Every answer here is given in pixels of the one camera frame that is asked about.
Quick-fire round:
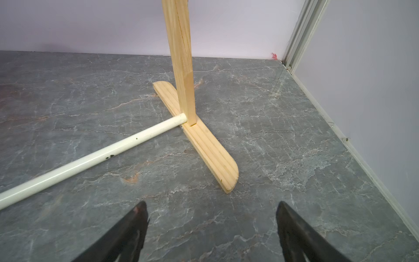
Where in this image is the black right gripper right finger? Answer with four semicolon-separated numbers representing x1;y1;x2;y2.
276;201;349;262

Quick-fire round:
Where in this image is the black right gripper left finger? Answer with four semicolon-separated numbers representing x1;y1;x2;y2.
74;201;149;262

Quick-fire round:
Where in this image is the wooden drying rack frame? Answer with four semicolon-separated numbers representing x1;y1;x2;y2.
1;1;239;209

